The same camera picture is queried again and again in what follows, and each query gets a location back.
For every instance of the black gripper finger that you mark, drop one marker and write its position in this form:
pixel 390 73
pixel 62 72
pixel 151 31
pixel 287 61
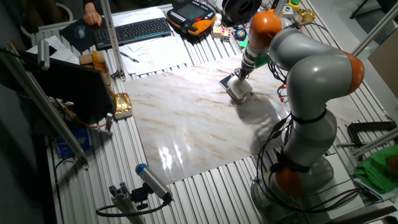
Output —
pixel 238 78
pixel 244 78

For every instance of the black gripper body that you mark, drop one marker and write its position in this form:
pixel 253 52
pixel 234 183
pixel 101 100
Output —
pixel 242 72

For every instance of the white paper roll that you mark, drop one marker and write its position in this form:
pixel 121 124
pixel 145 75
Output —
pixel 241 88

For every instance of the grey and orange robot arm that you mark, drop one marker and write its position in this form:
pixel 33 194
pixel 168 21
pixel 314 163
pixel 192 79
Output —
pixel 311 71

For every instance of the forearm in dark sleeve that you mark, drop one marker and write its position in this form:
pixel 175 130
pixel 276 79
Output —
pixel 89 2

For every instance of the chrome paper roll holder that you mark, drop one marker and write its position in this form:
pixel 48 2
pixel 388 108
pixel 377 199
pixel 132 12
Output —
pixel 241 100

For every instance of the white folded paper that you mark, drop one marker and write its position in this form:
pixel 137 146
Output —
pixel 62 51

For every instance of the person's bare hand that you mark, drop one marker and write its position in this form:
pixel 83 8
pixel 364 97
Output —
pixel 91 17

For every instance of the black disc with blue centre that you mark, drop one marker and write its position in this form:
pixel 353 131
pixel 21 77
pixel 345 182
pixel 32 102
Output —
pixel 240 34

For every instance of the Rubik's cube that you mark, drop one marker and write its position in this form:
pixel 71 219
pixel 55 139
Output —
pixel 226 35

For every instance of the plain wooden cube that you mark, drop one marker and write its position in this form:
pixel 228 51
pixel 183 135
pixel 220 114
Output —
pixel 217 32

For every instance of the small white figurine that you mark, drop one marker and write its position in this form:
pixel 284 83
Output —
pixel 218 19

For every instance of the black filament spool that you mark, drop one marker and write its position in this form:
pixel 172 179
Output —
pixel 241 11

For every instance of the marble pattern board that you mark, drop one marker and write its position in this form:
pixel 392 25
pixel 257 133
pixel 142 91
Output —
pixel 192 124

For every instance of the white box with green button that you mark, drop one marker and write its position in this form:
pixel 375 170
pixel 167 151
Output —
pixel 287 12

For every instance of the black and orange teach pendant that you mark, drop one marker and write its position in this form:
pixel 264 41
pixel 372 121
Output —
pixel 189 15

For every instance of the white printed paper sheet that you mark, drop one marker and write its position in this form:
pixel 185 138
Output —
pixel 136 15
pixel 158 56

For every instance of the crumpled gold foil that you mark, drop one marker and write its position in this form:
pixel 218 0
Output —
pixel 304 15

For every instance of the yellow box with green button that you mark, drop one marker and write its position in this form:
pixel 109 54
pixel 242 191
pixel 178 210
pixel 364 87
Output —
pixel 294 4

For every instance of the black pen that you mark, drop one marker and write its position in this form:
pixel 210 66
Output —
pixel 129 57

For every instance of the black keyboard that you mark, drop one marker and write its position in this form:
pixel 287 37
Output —
pixel 133 31

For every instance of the gold foil bag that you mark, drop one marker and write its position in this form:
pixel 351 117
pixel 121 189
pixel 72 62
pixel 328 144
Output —
pixel 122 105

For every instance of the black clamp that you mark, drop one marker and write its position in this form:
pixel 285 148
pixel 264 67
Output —
pixel 370 126

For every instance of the brown cardboard panel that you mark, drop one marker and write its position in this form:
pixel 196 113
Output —
pixel 385 65

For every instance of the small brown cardboard box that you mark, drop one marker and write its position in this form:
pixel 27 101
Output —
pixel 86 59

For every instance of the green cloth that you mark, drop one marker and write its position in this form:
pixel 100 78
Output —
pixel 376 171

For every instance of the dark monitor panel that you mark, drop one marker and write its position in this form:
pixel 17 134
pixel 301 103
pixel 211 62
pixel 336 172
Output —
pixel 74 87

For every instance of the grey computer mouse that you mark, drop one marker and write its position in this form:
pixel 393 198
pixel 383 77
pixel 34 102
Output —
pixel 79 32

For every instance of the short aluminium profile stub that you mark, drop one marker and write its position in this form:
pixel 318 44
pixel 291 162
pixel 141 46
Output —
pixel 122 199

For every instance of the black mouse pad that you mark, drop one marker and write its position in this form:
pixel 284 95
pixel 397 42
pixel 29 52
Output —
pixel 70 39

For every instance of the blue box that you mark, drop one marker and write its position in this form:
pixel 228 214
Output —
pixel 73 143

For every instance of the white round stool rim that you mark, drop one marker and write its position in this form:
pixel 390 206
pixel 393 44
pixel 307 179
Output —
pixel 66 9

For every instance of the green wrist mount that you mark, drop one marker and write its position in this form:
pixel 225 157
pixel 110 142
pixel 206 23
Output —
pixel 260 61

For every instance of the aluminium frame post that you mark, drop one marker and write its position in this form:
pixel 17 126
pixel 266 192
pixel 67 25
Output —
pixel 280 6
pixel 112 37

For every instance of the grey camera with blue cap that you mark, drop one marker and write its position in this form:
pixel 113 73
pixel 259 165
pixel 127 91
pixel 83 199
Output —
pixel 152 180

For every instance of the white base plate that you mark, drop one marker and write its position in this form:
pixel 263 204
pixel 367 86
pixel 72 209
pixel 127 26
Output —
pixel 345 174

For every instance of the long aluminium frame beam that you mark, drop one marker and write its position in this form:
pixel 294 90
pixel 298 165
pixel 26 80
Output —
pixel 46 109
pixel 376 141
pixel 376 29

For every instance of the black camera bracket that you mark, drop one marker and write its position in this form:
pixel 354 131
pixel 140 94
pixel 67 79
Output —
pixel 140 196

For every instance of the grey camera bar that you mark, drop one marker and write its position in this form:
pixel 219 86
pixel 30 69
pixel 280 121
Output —
pixel 43 54

